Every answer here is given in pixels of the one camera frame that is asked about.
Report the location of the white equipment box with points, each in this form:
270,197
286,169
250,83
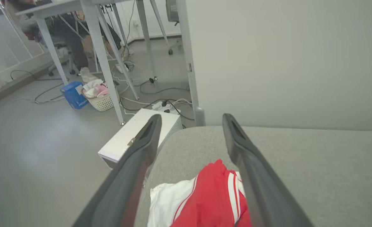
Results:
132,129

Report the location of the white plastic laundry basket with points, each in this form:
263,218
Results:
102,103

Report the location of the grey divider foot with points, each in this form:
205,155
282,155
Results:
200,118

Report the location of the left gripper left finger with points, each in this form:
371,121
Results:
126,183

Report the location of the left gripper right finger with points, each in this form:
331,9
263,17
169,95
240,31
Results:
261,189

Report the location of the grey fabric sofa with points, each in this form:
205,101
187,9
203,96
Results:
315,164

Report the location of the white room divider panel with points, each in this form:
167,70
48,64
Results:
283,63

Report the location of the grey office chair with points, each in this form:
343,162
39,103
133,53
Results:
172,11

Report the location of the pink and white clothes pile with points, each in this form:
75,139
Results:
96,90

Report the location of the red and white basketball jersey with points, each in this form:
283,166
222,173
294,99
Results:
211,195

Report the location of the seated person in dark clothes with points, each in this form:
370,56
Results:
70,37

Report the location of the white power strip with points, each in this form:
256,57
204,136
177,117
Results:
160,107

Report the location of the white metal-legged desk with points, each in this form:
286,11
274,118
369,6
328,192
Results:
93,31

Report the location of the blue cardboard box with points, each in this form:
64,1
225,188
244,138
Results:
73,97

